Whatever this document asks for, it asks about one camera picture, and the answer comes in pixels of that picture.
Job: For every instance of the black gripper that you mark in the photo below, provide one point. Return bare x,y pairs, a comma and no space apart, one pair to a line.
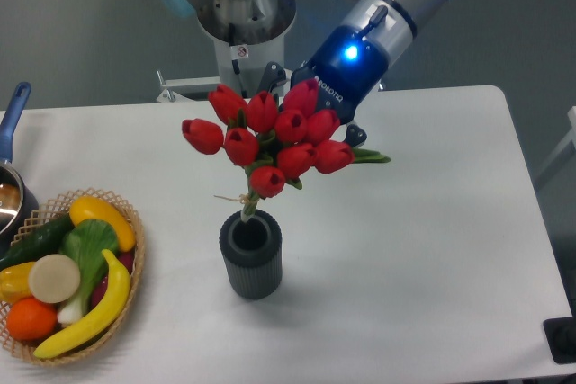
347,66

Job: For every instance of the red tulip bouquet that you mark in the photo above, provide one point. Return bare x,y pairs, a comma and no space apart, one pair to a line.
274,141

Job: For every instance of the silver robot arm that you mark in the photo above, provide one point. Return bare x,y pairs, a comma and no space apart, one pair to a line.
248,38

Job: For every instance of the dark grey ribbed vase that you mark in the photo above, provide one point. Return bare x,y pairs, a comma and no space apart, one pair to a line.
252,253

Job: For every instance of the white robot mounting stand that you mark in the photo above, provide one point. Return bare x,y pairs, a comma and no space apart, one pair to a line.
240,68

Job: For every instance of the dark red vegetable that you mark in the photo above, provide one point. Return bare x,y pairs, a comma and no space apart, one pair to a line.
127,260

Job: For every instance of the yellow squash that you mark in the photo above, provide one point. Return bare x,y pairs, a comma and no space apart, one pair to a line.
90,207

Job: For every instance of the green bok choy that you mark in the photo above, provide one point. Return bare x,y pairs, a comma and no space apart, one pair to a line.
84,245

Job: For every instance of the green cucumber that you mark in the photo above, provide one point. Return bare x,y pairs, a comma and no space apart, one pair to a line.
44,240

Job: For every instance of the yellow banana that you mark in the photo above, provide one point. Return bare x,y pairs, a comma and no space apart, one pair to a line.
95,321

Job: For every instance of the beige round disc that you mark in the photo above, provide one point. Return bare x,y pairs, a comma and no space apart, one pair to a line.
54,278

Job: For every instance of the black object at table edge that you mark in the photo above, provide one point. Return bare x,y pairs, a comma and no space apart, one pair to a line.
560,335

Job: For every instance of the yellow bell pepper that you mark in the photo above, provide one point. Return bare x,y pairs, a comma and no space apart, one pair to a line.
14,282

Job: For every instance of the orange fruit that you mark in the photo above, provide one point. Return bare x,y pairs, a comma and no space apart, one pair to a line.
30,319

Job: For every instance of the woven wicker basket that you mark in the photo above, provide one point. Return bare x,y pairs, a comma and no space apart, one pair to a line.
48,211

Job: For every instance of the white frame at right edge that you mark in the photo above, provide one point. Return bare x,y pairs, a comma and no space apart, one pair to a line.
559,156

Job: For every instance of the blue handled saucepan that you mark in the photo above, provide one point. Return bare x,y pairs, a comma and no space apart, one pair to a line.
17,201

